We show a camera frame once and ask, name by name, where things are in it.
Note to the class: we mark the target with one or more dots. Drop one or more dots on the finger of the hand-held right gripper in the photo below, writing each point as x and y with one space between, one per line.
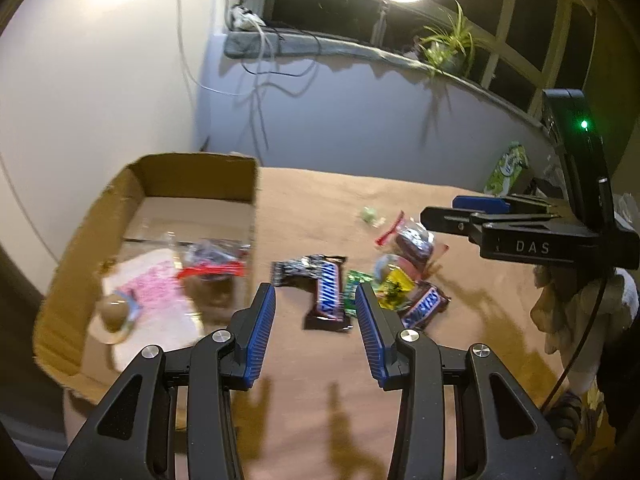
477 203
445 220

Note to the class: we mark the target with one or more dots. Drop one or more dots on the round brown pastry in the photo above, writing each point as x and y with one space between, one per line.
112 315

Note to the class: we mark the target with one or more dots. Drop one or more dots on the white power strip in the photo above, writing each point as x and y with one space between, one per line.
245 17

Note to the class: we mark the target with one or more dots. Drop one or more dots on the printed cloth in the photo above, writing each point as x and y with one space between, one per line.
595 410

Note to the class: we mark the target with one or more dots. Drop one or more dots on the potted spider plant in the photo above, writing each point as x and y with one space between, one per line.
445 42

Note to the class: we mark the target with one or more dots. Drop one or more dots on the chocolate bar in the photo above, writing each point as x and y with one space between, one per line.
292 269
327 295
422 307

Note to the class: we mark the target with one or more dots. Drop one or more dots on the pink snack packet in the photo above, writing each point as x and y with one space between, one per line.
160 280

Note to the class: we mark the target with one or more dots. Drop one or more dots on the green snack bag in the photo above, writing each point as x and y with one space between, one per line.
507 170

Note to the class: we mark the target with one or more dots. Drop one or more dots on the yellow candy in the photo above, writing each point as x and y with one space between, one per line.
395 285

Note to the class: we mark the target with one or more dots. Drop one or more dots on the person's right forearm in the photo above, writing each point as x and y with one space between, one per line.
575 320

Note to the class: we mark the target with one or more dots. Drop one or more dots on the small pale green candy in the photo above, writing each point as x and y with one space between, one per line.
370 215

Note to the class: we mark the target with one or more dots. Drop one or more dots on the window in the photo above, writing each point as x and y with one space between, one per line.
320 5

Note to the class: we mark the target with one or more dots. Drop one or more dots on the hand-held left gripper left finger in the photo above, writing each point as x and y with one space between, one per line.
262 325

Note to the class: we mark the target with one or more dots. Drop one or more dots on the brown tablecloth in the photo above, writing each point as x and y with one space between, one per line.
320 200

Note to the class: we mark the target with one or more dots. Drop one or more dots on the cardboard box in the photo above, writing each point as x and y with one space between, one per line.
200 180

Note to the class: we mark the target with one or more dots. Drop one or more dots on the clear packet with red seal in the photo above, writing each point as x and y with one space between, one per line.
415 242
212 265

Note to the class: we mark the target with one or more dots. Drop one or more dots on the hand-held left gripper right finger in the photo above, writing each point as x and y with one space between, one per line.
367 325

